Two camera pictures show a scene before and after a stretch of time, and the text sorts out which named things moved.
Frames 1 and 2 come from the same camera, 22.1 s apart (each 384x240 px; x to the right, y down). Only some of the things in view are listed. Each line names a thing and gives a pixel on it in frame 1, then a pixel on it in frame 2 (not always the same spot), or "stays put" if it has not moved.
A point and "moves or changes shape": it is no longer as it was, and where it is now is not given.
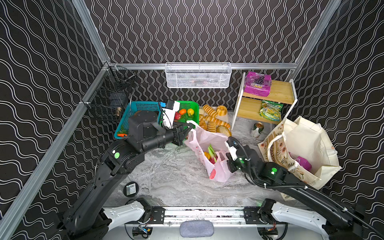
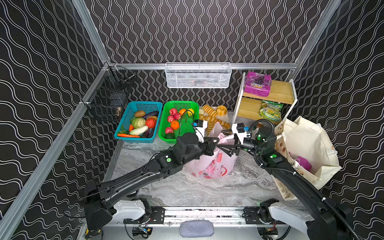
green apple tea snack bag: [271, 110] stays put
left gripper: [177, 135] → [214, 142]
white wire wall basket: [198, 75] stays put
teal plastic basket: [122, 130] stays put
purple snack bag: [258, 84] stays put
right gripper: [231, 165] → [235, 144]
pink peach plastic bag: [212, 149] moves or changes shape
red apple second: [177, 116] stays put
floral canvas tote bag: [301, 149] stays put
